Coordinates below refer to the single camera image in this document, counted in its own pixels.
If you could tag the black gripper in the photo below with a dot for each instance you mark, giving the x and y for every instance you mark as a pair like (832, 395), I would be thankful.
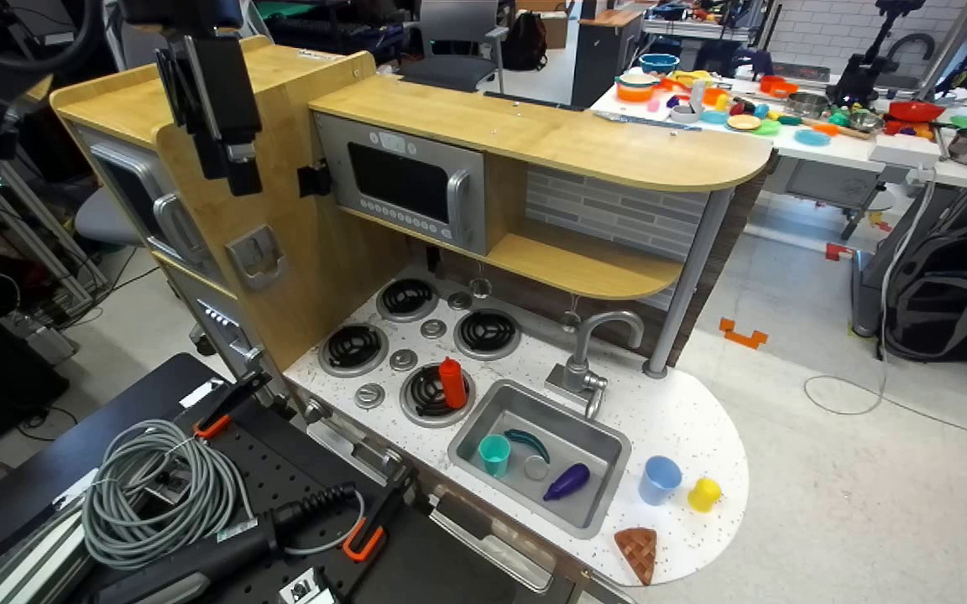
(185, 21)

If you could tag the grey toy sink basin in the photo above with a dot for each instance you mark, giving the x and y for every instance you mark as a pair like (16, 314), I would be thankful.
(588, 447)

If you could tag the blue plastic cup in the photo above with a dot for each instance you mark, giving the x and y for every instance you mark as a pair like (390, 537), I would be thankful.
(660, 482)

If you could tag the yellow plastic cup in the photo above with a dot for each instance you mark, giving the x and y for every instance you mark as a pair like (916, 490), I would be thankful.
(702, 494)

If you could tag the grey toy oven door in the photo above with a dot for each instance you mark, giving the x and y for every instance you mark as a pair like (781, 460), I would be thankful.
(142, 196)

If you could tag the wooden toy kitchen unit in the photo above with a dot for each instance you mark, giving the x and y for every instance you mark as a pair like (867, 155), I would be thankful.
(317, 268)

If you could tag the grey toy microwave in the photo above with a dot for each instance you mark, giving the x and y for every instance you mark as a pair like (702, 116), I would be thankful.
(401, 182)

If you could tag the grey office chair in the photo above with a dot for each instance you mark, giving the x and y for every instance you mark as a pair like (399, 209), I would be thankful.
(454, 36)

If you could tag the grey stove knob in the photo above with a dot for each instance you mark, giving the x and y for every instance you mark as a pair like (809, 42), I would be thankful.
(371, 395)
(405, 361)
(462, 301)
(433, 325)

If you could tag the orange black clamp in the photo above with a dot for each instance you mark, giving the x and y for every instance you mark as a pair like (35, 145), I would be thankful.
(218, 424)
(369, 540)

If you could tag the small black backpack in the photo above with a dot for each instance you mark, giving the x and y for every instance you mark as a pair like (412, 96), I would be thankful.
(527, 42)

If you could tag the black perforated work table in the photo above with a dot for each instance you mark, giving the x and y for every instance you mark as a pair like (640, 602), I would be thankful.
(270, 456)

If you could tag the red toy utensil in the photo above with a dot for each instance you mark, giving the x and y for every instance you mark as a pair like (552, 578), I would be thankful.
(454, 383)

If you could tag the grey toy faucet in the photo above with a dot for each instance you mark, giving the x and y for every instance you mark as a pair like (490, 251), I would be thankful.
(583, 370)

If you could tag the green toy chili pepper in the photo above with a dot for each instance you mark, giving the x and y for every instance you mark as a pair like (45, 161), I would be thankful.
(533, 441)

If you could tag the grey kitchen support pole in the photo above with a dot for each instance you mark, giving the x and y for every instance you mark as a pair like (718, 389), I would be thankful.
(691, 280)

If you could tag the purple toy eggplant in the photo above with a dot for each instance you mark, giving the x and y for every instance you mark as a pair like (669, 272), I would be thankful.
(570, 482)

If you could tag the toy pizza slice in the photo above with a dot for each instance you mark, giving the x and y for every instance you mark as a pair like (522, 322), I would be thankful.
(640, 553)

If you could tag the white table with toys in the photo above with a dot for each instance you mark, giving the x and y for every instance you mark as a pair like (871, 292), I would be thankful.
(840, 152)

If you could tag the black stand on table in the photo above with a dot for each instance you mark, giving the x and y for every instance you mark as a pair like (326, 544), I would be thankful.
(871, 68)

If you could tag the red bowl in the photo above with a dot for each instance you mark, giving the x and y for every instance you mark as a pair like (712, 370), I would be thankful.
(916, 111)

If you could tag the black grey backpack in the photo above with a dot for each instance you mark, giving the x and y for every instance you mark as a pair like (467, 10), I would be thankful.
(955, 295)

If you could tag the grey wall hook plate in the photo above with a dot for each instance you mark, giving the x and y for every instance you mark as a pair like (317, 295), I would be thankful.
(252, 258)

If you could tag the orange floor bracket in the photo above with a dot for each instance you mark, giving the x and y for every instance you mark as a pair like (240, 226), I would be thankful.
(743, 332)

